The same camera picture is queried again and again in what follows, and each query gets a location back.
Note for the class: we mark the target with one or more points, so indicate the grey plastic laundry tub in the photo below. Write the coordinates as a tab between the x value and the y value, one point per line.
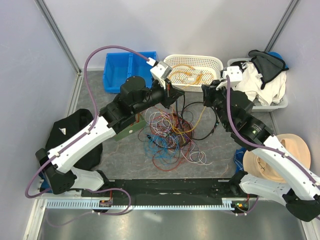
257	106

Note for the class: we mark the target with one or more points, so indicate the blue divided plastic bin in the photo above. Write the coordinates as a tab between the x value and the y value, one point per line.
120	66

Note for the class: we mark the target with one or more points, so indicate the white cloth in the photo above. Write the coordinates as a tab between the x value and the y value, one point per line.
251	85

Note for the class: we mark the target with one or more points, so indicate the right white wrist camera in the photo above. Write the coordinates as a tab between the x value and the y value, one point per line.
235	77

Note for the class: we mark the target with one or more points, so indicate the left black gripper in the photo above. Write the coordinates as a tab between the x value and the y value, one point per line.
170	93

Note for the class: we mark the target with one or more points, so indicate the green plastic tray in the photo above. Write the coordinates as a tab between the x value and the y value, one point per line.
138	125

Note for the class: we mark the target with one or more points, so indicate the blue cap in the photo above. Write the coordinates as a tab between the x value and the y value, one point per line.
277	55

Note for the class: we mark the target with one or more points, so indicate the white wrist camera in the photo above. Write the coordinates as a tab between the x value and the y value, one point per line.
235	77
159	71

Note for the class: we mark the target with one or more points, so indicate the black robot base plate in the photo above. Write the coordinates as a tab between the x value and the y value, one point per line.
177	191

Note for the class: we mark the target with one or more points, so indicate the slotted grey cable duct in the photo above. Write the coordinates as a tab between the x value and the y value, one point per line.
93	203

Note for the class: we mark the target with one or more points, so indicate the white perforated plastic basket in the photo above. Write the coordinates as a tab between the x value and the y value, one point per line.
190	72

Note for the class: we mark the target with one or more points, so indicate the dark grey cloth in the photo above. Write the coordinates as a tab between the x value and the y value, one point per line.
268	66

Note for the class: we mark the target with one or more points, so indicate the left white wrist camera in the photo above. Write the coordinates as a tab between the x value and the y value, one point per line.
159	71

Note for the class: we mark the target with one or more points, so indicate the black jacket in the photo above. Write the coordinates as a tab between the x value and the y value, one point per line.
66	128

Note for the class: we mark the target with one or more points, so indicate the beige sun hat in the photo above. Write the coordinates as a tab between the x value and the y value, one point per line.
255	166

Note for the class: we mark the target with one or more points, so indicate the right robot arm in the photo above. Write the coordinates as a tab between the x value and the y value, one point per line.
300	193

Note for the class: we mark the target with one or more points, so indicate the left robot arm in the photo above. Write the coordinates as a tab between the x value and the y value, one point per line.
134	97

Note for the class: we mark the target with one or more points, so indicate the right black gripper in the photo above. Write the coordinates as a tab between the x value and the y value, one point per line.
210	91

